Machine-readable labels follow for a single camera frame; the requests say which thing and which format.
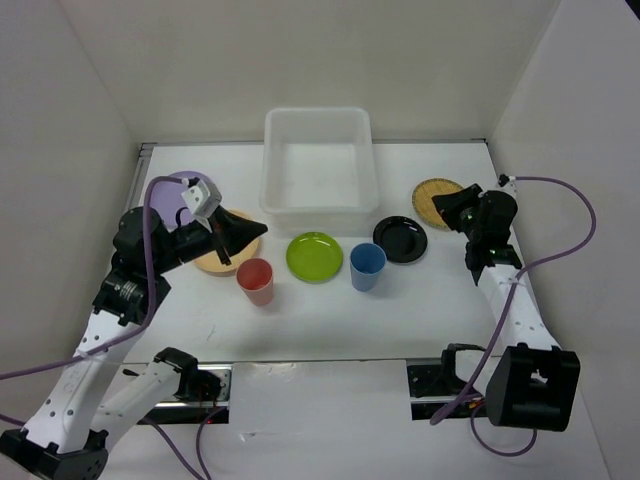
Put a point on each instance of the green plastic plate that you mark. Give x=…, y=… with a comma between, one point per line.
x=314, y=257

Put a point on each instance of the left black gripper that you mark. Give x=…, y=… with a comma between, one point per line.
x=231, y=232

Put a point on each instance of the red plastic cup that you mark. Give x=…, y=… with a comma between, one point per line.
x=255, y=278

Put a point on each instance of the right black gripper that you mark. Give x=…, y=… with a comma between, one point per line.
x=449, y=204

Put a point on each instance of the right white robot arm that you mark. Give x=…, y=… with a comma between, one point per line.
x=525, y=378

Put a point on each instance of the black plastic plate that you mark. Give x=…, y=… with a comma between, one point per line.
x=402, y=239

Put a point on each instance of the round woven bamboo coaster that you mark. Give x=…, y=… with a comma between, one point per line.
x=422, y=200

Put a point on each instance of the blue plastic cup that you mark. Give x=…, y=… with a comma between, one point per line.
x=367, y=260

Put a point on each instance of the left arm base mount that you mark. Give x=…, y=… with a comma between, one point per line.
x=210, y=396

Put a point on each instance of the purple plastic plate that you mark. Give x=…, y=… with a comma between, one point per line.
x=166, y=200

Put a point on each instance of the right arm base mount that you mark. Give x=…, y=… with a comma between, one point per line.
x=430, y=388

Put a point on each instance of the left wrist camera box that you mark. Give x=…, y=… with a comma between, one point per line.
x=201, y=197

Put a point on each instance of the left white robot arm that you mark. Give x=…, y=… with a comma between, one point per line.
x=73, y=432

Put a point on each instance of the clear plastic bin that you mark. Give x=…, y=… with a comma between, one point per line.
x=319, y=171

